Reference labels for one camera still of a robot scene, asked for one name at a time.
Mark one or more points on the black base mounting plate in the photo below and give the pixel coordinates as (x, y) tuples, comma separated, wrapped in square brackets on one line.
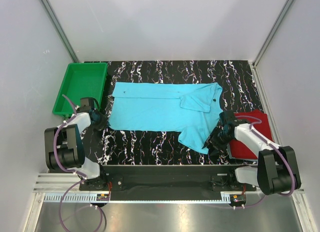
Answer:
[(168, 189)]

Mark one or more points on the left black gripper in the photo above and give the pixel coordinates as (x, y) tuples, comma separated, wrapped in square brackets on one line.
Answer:
[(104, 122)]

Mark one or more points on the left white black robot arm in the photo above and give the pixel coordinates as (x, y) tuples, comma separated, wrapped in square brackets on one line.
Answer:
[(64, 149)]

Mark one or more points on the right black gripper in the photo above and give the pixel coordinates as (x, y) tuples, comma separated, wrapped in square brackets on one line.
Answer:
[(220, 148)]

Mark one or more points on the cyan polo shirt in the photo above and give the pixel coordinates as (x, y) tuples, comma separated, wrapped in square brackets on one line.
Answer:
[(190, 109)]

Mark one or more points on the folded red shirt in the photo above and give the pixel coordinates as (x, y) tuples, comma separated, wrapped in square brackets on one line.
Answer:
[(263, 128)]

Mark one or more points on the aluminium corner post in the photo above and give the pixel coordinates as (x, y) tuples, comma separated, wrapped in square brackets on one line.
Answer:
[(59, 29), (275, 27)]

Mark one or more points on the aluminium frame rail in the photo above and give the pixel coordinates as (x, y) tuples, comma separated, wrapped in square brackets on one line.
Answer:
[(59, 182)]

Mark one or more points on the right aluminium corner post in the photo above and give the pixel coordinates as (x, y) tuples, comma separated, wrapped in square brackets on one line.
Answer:
[(275, 27)]

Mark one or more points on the green plastic bin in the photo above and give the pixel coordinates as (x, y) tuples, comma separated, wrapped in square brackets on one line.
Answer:
[(80, 80)]

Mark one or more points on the left aluminium corner post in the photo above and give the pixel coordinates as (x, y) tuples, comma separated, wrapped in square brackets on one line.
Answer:
[(59, 29)]

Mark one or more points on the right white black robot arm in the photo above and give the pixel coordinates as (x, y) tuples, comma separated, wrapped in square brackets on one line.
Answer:
[(277, 169)]

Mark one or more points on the black marble pattern mat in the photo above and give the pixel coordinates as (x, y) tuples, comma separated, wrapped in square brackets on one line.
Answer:
[(110, 147)]

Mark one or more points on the white slotted cable duct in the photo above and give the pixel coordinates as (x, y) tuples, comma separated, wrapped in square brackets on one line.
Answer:
[(75, 197)]

